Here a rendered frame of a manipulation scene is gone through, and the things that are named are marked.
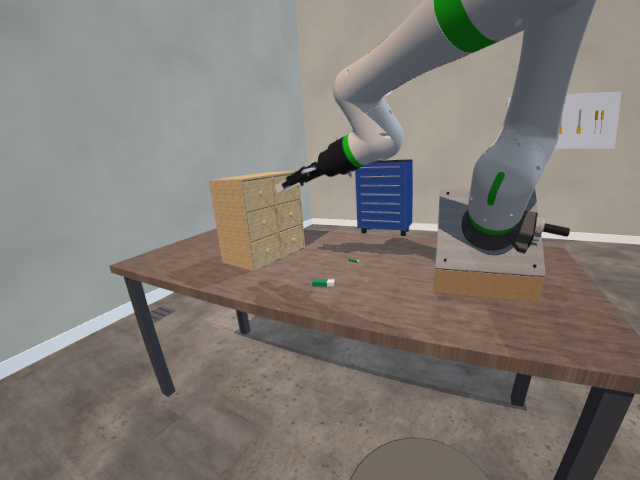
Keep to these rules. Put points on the light wooden chest of drawers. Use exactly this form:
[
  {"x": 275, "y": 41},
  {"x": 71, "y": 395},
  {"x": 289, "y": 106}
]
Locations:
[{"x": 231, "y": 220}]

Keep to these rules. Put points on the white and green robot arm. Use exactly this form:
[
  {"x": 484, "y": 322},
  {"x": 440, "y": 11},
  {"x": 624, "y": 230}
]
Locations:
[{"x": 438, "y": 32}]

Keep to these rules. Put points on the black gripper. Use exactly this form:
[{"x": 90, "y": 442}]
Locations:
[{"x": 322, "y": 167}]

